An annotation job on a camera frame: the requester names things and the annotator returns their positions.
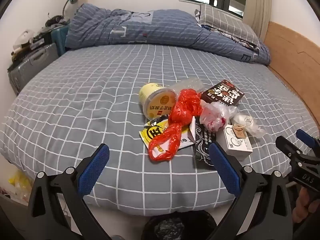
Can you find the teal suitcase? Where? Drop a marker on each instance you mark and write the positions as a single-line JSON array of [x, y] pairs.
[[58, 40]]

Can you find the grey checked pillow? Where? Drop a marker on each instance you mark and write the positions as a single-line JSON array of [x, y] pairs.
[[225, 20]]

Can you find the yellow yogurt tub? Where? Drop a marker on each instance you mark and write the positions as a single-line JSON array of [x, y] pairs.
[[152, 97]]

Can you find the small white box with tag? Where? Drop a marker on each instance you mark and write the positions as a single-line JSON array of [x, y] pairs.
[[240, 145]]

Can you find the black printed packet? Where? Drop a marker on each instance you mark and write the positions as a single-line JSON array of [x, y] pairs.
[[203, 142]]

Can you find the printed pillow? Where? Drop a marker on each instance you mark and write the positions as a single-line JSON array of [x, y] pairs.
[[240, 40]]

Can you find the trash bin with black liner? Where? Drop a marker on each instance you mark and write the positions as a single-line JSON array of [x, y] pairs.
[[175, 225]]

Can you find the white plastic-wrapped bundle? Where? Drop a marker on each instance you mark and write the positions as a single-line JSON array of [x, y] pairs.
[[246, 123]]

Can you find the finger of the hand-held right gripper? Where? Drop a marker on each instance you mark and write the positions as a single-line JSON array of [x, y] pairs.
[[306, 138], [287, 146]]

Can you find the yellow snack packet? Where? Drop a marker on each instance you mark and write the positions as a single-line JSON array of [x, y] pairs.
[[152, 132]]

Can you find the wooden headboard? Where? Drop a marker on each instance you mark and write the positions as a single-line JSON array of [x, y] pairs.
[[292, 55]]

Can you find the grey suitcase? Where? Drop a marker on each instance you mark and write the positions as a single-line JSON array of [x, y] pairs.
[[32, 62]]

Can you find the brown cardboard box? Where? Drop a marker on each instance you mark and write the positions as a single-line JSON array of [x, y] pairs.
[[225, 96]]

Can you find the blue striped quilt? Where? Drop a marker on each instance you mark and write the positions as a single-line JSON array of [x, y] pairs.
[[150, 30]]

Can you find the bed with grey checked sheet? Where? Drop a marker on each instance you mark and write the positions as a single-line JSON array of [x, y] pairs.
[[87, 105]]

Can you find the person's right hand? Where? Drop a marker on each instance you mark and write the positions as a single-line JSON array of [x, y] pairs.
[[306, 202]]

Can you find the white round appliance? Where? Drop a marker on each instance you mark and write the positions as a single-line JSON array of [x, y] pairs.
[[23, 38]]

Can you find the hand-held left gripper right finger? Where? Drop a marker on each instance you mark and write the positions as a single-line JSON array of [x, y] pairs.
[[225, 170]]

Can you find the clear plastic bag red print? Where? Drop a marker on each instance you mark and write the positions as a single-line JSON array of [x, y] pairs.
[[215, 117]]

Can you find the yellow plastic bag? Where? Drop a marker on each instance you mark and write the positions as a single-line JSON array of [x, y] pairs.
[[18, 182]]

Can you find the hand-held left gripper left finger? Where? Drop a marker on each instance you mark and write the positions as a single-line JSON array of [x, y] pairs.
[[93, 170]]

